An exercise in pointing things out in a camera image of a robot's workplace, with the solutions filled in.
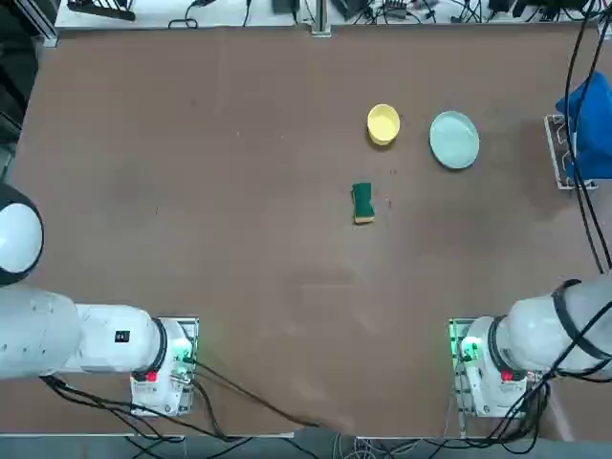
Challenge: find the pale green plate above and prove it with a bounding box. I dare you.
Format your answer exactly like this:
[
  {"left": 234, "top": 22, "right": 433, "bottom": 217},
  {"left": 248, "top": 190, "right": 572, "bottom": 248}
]
[{"left": 428, "top": 110, "right": 481, "bottom": 171}]

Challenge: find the grey power adapter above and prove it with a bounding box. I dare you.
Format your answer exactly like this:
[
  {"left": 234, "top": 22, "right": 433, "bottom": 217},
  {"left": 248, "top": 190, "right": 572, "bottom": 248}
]
[{"left": 332, "top": 0, "right": 364, "bottom": 20}]

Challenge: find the aluminium frame profile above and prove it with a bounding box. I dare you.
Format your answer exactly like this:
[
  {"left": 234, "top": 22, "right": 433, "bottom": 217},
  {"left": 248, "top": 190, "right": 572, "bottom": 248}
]
[{"left": 18, "top": 0, "right": 59, "bottom": 48}]

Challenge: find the black power strip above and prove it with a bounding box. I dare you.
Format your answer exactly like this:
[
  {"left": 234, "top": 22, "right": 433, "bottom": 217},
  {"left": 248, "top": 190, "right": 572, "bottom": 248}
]
[{"left": 66, "top": 0, "right": 138, "bottom": 23}]

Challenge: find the aluminium post with white bracket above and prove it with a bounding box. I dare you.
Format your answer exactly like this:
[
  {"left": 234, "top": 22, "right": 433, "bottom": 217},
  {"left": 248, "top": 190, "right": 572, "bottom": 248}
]
[{"left": 310, "top": 0, "right": 334, "bottom": 37}]

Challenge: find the small yellow dish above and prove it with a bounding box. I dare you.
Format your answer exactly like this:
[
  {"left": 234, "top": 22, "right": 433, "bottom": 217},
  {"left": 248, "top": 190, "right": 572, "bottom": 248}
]
[{"left": 366, "top": 103, "right": 402, "bottom": 147}]

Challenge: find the aluminium rail with cutouts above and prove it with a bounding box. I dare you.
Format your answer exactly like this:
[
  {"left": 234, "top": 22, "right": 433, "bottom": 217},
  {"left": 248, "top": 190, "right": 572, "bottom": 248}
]
[{"left": 543, "top": 114, "right": 599, "bottom": 191}]

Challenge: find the green and yellow sponge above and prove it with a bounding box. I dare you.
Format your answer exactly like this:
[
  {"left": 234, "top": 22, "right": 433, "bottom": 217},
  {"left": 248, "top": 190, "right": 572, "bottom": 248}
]
[{"left": 351, "top": 181, "right": 377, "bottom": 226}]

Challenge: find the black cable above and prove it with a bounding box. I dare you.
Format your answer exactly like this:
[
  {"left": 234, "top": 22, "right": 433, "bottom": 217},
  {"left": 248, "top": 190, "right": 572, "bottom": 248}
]
[
  {"left": 577, "top": 9, "right": 612, "bottom": 274},
  {"left": 565, "top": 0, "right": 612, "bottom": 276},
  {"left": 192, "top": 359, "right": 322, "bottom": 427}
]

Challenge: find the blue cloth bag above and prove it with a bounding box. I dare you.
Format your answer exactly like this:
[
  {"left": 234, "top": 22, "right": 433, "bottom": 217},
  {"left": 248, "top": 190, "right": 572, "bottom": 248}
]
[{"left": 554, "top": 70, "right": 612, "bottom": 182}]

